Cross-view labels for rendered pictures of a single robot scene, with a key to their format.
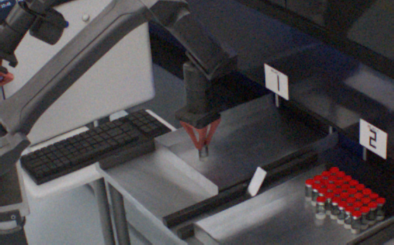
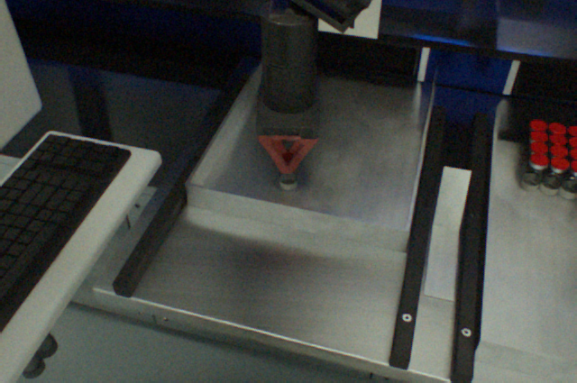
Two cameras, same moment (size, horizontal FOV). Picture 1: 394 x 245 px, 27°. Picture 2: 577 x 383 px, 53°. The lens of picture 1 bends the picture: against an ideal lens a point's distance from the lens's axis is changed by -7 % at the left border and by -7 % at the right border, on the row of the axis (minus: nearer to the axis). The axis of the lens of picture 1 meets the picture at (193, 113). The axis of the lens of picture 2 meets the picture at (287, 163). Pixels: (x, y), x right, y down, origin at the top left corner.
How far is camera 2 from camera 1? 1.47 m
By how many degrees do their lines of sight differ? 38
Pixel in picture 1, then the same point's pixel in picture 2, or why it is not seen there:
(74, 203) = not seen: outside the picture
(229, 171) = (352, 188)
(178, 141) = (209, 169)
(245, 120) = not seen: hidden behind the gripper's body
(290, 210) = (534, 220)
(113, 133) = (39, 197)
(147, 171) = (219, 253)
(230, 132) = not seen: hidden behind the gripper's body
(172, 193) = (318, 279)
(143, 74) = (18, 77)
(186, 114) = (284, 119)
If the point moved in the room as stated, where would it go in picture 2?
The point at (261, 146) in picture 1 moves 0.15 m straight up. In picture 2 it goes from (341, 126) to (349, 30)
